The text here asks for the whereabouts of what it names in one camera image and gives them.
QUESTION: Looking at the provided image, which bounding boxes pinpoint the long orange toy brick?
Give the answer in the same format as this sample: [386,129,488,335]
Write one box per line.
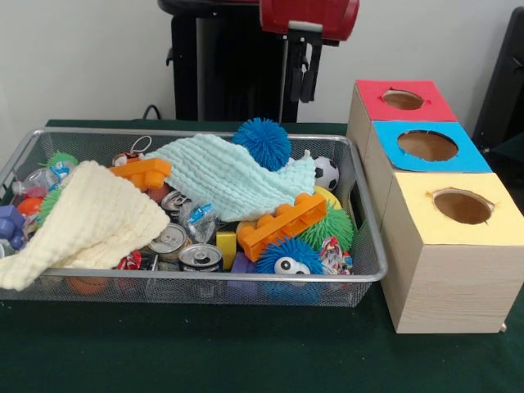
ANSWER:
[237,192,328,261]

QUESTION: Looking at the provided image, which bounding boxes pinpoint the wooden box with three holes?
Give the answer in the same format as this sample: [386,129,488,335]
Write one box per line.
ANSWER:
[346,79,524,334]

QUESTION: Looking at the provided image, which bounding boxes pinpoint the shallow clear mesh bin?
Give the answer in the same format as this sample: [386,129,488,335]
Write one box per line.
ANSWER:
[0,127,389,308]

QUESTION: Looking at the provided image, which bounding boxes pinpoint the cream yellow knitted cloth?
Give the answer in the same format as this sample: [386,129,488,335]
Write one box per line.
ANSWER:
[0,160,170,291]

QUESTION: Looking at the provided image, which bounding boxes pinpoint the small soccer ball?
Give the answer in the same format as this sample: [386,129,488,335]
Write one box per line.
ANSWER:
[314,156,340,192]

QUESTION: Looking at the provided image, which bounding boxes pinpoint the pale blue waffle cloth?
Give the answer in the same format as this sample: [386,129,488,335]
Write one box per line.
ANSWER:
[147,133,316,222]

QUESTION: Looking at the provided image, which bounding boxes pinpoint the orange toy brick with studs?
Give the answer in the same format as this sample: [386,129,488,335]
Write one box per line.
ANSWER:
[110,157,173,192]

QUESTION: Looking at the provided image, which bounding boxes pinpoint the silver drink can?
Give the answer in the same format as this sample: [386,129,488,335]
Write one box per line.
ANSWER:
[149,224,189,263]

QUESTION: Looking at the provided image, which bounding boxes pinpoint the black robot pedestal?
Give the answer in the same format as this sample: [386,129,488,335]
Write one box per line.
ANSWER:
[158,0,300,124]

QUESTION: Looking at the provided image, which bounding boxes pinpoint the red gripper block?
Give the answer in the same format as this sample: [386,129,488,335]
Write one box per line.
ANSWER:
[260,0,359,104]

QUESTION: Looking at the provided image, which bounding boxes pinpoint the plain blue spiky ball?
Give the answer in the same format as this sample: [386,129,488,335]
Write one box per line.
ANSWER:
[232,117,291,171]

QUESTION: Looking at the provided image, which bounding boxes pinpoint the blue spiky ball with eyes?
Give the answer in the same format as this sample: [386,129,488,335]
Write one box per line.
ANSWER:
[255,237,325,304]

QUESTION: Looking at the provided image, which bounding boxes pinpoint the crushed clear plastic bottle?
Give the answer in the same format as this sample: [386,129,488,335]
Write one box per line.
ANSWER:
[178,201,219,244]

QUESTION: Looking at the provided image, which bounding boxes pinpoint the dark green table cloth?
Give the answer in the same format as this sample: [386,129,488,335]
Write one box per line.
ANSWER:
[0,119,524,393]

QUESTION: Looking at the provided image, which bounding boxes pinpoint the black drink can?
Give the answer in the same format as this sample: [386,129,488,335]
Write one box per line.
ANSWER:
[178,243,224,273]

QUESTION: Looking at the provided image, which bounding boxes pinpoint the black upright panel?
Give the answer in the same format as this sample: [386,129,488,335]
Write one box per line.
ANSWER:
[475,7,524,152]

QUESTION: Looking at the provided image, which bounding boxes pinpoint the large green spiky ball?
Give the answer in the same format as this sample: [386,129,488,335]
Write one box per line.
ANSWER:
[296,196,356,251]

